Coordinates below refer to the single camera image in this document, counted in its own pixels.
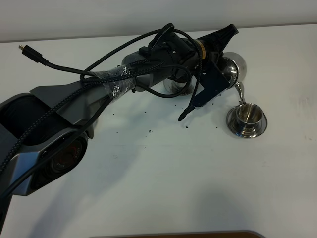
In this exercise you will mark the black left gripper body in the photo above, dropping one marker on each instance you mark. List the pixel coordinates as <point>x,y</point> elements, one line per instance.
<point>211,76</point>

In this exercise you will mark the far stainless steel teacup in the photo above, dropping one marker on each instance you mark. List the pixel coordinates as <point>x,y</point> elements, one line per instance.
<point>173,87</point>

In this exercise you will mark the stainless steel teapot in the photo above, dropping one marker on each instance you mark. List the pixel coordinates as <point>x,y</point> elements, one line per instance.
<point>234,68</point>

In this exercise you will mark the near stainless steel teacup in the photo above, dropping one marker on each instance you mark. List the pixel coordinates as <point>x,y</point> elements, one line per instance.
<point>248,115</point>

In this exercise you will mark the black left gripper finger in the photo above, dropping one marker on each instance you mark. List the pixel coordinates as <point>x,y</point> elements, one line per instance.
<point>218,40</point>

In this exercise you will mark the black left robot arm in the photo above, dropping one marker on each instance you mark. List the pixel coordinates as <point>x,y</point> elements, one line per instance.
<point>44,134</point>

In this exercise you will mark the near stainless steel saucer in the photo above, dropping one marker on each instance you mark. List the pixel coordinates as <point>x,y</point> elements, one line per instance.
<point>243,132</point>

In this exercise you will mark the stainless steel teacup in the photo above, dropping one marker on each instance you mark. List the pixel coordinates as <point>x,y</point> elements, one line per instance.
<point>248,115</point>
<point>173,87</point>

